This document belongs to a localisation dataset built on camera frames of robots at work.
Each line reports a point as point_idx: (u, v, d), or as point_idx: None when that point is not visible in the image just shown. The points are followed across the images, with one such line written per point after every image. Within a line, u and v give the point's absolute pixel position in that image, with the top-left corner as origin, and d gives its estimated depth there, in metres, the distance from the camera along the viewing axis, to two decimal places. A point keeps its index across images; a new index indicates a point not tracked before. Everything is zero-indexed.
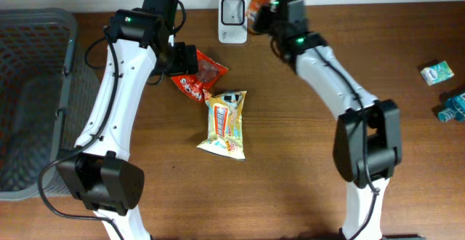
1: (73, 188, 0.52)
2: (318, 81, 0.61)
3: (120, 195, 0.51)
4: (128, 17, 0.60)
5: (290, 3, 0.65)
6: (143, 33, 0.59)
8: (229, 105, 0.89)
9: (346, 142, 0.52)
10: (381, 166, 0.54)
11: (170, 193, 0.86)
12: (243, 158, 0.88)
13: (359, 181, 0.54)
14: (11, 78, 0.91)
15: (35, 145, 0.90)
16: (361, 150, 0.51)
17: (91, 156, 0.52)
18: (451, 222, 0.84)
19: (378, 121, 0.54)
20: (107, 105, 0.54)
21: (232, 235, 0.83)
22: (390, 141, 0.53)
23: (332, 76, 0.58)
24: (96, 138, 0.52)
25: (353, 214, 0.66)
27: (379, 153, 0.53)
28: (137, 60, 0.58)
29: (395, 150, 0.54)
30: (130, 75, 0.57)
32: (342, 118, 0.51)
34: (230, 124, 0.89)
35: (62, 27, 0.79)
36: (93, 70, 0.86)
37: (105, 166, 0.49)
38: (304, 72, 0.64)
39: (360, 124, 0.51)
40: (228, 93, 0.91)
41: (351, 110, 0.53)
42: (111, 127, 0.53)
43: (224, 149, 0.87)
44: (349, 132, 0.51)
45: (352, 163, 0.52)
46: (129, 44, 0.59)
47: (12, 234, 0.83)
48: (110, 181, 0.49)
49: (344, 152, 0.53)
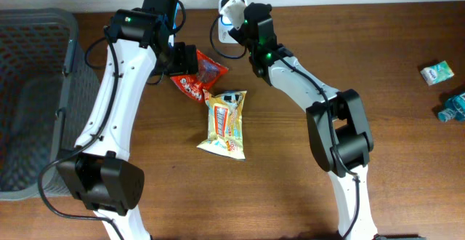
1: (73, 188, 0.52)
2: (289, 86, 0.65)
3: (119, 195, 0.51)
4: (128, 17, 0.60)
5: (259, 23, 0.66)
6: (143, 33, 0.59)
8: (229, 105, 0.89)
9: (315, 132, 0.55)
10: (354, 152, 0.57)
11: (170, 193, 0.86)
12: (243, 158, 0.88)
13: (336, 169, 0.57)
14: (11, 78, 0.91)
15: (35, 145, 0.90)
16: (330, 140, 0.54)
17: (91, 156, 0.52)
18: (451, 222, 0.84)
19: (345, 112, 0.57)
20: (107, 105, 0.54)
21: (232, 235, 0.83)
22: (359, 126, 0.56)
23: (298, 80, 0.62)
24: (96, 138, 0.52)
25: (344, 211, 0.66)
27: (352, 140, 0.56)
28: (137, 60, 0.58)
29: (365, 136, 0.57)
30: (130, 75, 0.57)
32: (308, 110, 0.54)
34: (230, 124, 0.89)
35: (62, 26, 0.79)
36: (92, 70, 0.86)
37: (105, 166, 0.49)
38: (277, 81, 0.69)
39: (326, 113, 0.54)
40: (227, 92, 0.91)
41: (317, 103, 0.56)
42: (111, 127, 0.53)
43: (224, 148, 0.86)
44: (318, 122, 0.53)
45: (325, 151, 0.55)
46: (129, 44, 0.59)
47: (11, 234, 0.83)
48: (110, 181, 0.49)
49: (317, 142, 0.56)
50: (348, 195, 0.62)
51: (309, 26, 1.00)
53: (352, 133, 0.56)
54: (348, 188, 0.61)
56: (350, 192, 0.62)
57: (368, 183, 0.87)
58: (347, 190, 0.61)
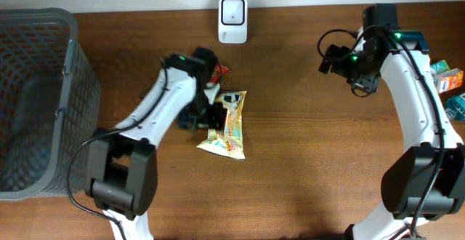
1: (92, 174, 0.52)
2: (397, 84, 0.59)
3: (136, 187, 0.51)
4: (182, 56, 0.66)
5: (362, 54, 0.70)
6: (192, 69, 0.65)
8: (229, 105, 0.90)
9: (405, 175, 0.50)
10: (434, 209, 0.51)
11: (171, 193, 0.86)
12: (243, 158, 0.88)
13: (399, 214, 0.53)
14: (11, 78, 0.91)
15: (35, 146, 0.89)
16: (418, 191, 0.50)
17: (126, 138, 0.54)
18: (451, 222, 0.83)
19: (451, 166, 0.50)
20: (152, 107, 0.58)
21: (232, 235, 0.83)
22: (458, 190, 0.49)
23: (421, 97, 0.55)
24: (136, 124, 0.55)
25: (371, 230, 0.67)
27: (439, 196, 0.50)
28: (184, 84, 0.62)
29: (454, 204, 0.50)
30: (176, 93, 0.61)
32: (413, 148, 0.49)
34: (230, 124, 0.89)
35: (62, 26, 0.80)
36: (91, 70, 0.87)
37: (136, 150, 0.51)
38: (389, 73, 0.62)
39: (433, 161, 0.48)
40: (228, 92, 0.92)
41: (426, 143, 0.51)
42: (151, 121, 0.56)
43: (224, 149, 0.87)
44: (418, 164, 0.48)
45: (403, 197, 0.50)
46: (177, 74, 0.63)
47: (12, 234, 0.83)
48: (136, 166, 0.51)
49: (399, 183, 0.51)
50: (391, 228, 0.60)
51: (309, 27, 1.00)
53: (445, 190, 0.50)
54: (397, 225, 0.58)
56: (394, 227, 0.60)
57: (368, 183, 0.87)
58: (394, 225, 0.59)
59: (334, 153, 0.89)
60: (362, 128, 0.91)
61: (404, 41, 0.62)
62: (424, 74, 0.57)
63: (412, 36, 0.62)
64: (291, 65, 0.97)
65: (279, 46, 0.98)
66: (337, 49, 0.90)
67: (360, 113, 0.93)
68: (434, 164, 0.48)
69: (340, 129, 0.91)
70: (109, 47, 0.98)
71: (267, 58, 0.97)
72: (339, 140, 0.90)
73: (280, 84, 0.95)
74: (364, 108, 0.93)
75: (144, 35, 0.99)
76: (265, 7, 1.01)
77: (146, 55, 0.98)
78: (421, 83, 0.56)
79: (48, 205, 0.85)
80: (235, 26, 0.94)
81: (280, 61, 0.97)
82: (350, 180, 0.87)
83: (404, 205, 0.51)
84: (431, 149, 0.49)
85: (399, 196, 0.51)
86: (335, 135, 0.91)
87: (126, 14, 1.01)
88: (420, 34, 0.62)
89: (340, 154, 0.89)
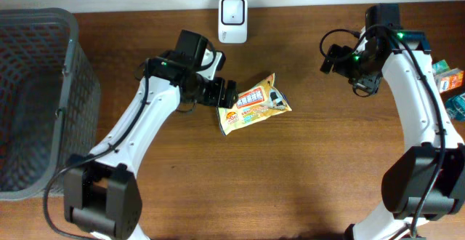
1: (70, 203, 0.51)
2: (399, 83, 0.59)
3: (115, 215, 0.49)
4: (163, 61, 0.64)
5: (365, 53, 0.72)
6: (175, 74, 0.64)
8: (268, 101, 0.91)
9: (405, 174, 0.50)
10: (435, 209, 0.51)
11: (170, 193, 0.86)
12: (225, 133, 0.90)
13: (400, 213, 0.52)
14: (11, 77, 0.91)
15: (35, 145, 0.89)
16: (419, 190, 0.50)
17: (101, 164, 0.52)
18: (451, 222, 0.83)
19: (452, 166, 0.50)
20: (131, 124, 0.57)
21: (232, 235, 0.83)
22: (458, 190, 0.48)
23: (423, 97, 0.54)
24: (111, 150, 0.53)
25: (371, 229, 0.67)
27: (440, 196, 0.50)
28: (165, 94, 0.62)
29: (454, 204, 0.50)
30: (157, 105, 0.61)
32: (413, 148, 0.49)
34: (252, 109, 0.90)
35: (62, 26, 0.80)
36: (91, 69, 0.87)
37: (112, 179, 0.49)
38: (391, 72, 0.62)
39: (433, 160, 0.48)
40: (280, 94, 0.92)
41: (427, 143, 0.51)
42: (128, 142, 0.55)
43: (224, 113, 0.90)
44: (418, 163, 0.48)
45: (404, 196, 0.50)
46: (159, 83, 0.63)
47: (12, 234, 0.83)
48: (112, 195, 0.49)
49: (399, 182, 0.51)
50: (391, 228, 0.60)
51: (309, 27, 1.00)
53: (445, 190, 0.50)
54: (397, 225, 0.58)
56: (394, 228, 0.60)
57: (368, 183, 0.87)
58: (394, 225, 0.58)
59: (334, 153, 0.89)
60: (362, 128, 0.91)
61: (406, 41, 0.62)
62: (426, 74, 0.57)
63: (415, 36, 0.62)
64: (291, 64, 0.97)
65: (279, 46, 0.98)
66: (339, 49, 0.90)
67: (359, 113, 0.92)
68: (434, 163, 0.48)
69: (340, 129, 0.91)
70: (109, 47, 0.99)
71: (267, 58, 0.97)
72: (339, 140, 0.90)
73: (280, 84, 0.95)
74: (364, 108, 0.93)
75: (144, 34, 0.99)
76: (265, 8, 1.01)
77: (146, 55, 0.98)
78: (422, 83, 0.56)
79: (46, 205, 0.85)
80: (235, 26, 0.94)
81: (280, 61, 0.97)
82: (350, 179, 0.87)
83: (405, 204, 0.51)
84: (431, 148, 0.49)
85: (399, 196, 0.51)
86: (334, 135, 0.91)
87: (126, 14, 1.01)
88: (422, 34, 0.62)
89: (340, 155, 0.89)
